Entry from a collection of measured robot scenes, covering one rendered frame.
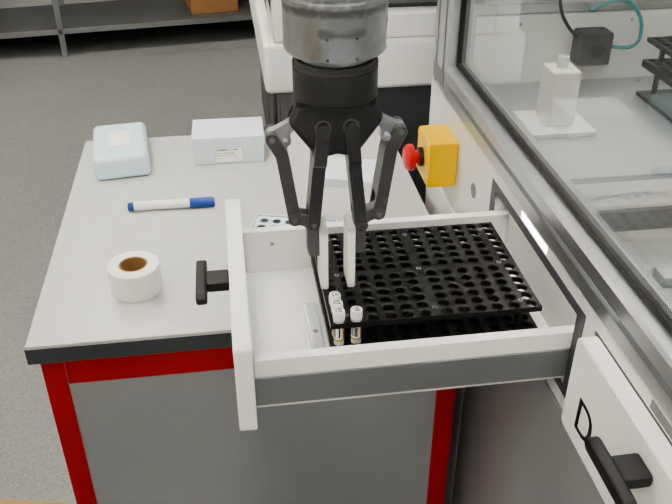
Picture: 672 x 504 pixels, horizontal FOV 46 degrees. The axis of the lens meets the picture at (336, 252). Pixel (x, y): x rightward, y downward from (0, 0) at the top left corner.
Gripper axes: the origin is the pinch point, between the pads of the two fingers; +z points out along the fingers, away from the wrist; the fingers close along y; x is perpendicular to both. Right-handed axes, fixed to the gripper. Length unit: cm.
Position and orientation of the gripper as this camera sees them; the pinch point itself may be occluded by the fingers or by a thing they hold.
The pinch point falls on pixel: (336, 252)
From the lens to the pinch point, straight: 79.3
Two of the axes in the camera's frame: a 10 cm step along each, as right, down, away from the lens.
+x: -1.4, -5.3, 8.4
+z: 0.0, 8.4, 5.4
